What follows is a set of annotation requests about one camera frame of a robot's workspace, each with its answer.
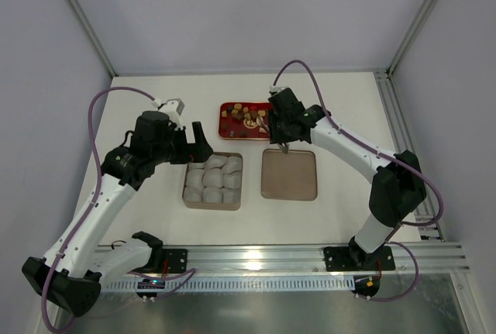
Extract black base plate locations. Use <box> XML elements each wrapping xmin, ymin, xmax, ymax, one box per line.
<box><xmin>323</xmin><ymin>245</ymin><xmax>396</xmax><ymax>272</ymax></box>
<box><xmin>162</xmin><ymin>248</ymin><xmax>188</xmax><ymax>275</ymax></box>

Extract red chocolate tray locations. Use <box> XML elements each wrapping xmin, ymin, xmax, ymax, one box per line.
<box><xmin>218</xmin><ymin>102</ymin><xmax>272</xmax><ymax>140</ymax></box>

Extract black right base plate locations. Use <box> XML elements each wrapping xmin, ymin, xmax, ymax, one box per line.
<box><xmin>323</xmin><ymin>245</ymin><xmax>396</xmax><ymax>272</ymax></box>

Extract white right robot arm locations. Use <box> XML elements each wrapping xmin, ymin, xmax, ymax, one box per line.
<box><xmin>268</xmin><ymin>86</ymin><xmax>426</xmax><ymax>268</ymax></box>

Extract slotted cable duct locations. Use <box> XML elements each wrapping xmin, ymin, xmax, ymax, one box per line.
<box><xmin>102</xmin><ymin>274</ymin><xmax>355</xmax><ymax>294</ymax></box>

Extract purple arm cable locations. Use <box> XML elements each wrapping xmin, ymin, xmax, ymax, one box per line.
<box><xmin>40</xmin><ymin>86</ymin><xmax>160</xmax><ymax>333</ymax></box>
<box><xmin>270</xmin><ymin>59</ymin><xmax>445</xmax><ymax>303</ymax></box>

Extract aluminium mounting rail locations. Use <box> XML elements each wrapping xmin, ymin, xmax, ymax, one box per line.
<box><xmin>88</xmin><ymin>241</ymin><xmax>472</xmax><ymax>274</ymax></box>

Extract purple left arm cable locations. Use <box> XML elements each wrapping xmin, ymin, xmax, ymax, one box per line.
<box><xmin>40</xmin><ymin>86</ymin><xmax>160</xmax><ymax>333</ymax></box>

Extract aluminium side rail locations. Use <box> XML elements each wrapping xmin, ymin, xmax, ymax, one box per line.
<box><xmin>374</xmin><ymin>70</ymin><xmax>445</xmax><ymax>242</ymax></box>

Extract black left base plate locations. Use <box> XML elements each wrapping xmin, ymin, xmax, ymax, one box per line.
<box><xmin>162</xmin><ymin>248</ymin><xmax>188</xmax><ymax>275</ymax></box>

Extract metal serving tongs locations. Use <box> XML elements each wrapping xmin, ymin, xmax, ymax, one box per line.
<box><xmin>255</xmin><ymin>108</ymin><xmax>291</xmax><ymax>155</ymax></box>

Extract gold tin box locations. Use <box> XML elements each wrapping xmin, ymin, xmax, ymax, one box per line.
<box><xmin>181</xmin><ymin>152</ymin><xmax>243</xmax><ymax>212</ymax></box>

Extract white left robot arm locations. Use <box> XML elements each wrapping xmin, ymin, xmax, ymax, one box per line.
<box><xmin>22</xmin><ymin>111</ymin><xmax>213</xmax><ymax>318</ymax></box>

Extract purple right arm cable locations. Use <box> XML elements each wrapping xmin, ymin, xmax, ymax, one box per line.
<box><xmin>270</xmin><ymin>59</ymin><xmax>445</xmax><ymax>303</ymax></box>

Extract gold tin lid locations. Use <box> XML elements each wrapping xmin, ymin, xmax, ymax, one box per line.
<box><xmin>260</xmin><ymin>149</ymin><xmax>318</xmax><ymax>201</ymax></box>

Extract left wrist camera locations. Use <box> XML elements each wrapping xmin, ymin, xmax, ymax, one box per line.
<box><xmin>152</xmin><ymin>98</ymin><xmax>184</xmax><ymax>129</ymax></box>

